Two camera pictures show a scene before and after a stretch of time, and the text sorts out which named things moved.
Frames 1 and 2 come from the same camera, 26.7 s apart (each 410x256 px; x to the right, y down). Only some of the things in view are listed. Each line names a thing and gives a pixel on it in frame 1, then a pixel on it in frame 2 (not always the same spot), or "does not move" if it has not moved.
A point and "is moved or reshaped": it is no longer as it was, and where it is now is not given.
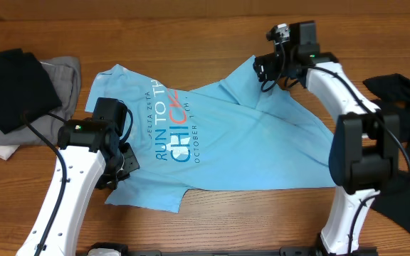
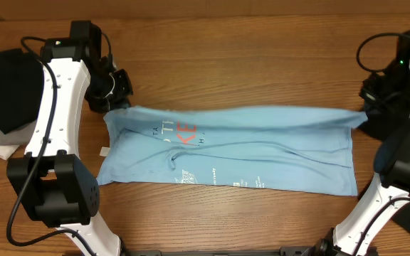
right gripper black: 268,64 to 374,104
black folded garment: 14,87 does not move
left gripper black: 131,164 to 120,102
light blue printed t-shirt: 240,132 is moved or reshaped
